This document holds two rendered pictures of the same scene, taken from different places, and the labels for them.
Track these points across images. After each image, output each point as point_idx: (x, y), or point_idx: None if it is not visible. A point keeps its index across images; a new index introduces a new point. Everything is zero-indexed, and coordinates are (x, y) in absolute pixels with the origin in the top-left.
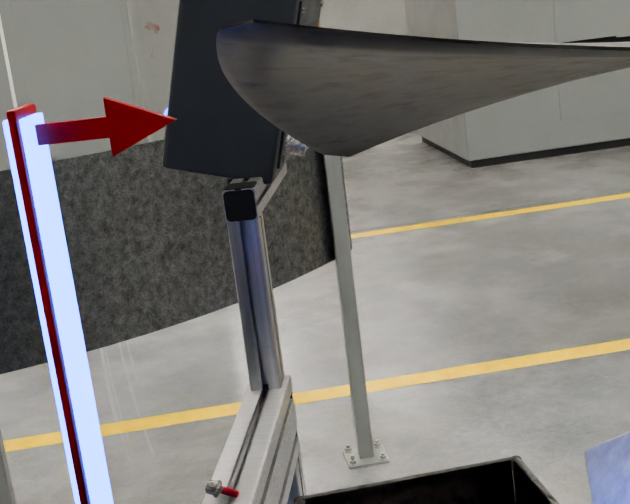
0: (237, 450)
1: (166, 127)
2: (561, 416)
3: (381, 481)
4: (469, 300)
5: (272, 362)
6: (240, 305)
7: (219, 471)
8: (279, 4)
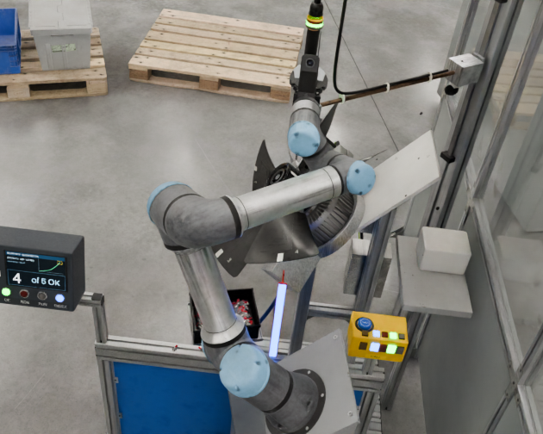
0: (148, 346)
1: (72, 300)
2: None
3: (192, 315)
4: None
5: (107, 331)
6: (103, 325)
7: (160, 350)
8: (83, 244)
